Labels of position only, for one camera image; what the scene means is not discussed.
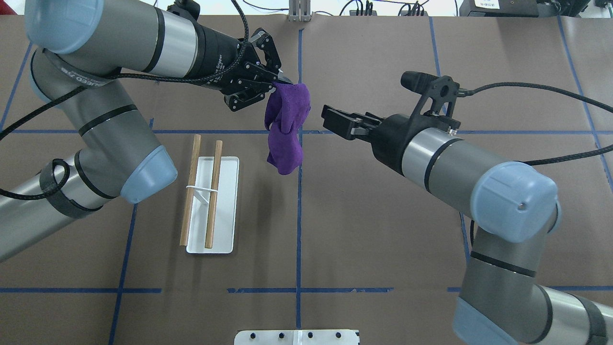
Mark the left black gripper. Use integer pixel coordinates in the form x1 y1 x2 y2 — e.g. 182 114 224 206
193 24 293 112

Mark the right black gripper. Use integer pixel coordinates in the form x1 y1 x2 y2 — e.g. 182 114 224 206
320 105 434 175

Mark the purple towel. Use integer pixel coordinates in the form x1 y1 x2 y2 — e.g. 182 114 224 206
264 83 311 175

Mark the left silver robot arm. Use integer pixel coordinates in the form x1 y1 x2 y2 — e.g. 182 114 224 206
0 0 291 261

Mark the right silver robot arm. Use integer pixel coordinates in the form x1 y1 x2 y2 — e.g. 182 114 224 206
321 105 612 345

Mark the white rack with wooden bars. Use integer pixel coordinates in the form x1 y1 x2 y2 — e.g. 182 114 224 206
179 135 239 254

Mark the black box device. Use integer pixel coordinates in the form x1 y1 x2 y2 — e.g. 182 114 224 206
458 0 561 18

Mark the aluminium frame post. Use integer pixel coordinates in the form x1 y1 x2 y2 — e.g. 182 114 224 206
287 0 312 22

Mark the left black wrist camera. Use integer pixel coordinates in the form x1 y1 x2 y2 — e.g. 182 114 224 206
167 0 201 22

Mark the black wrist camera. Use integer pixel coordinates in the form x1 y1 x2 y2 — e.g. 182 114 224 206
400 71 461 133
167 0 201 22

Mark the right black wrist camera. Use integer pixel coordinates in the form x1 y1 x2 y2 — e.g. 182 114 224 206
400 71 461 133

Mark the right black braided cable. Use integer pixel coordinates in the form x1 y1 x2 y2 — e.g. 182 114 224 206
457 82 613 166

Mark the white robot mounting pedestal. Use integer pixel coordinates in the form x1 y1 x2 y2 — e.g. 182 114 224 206
234 328 361 345

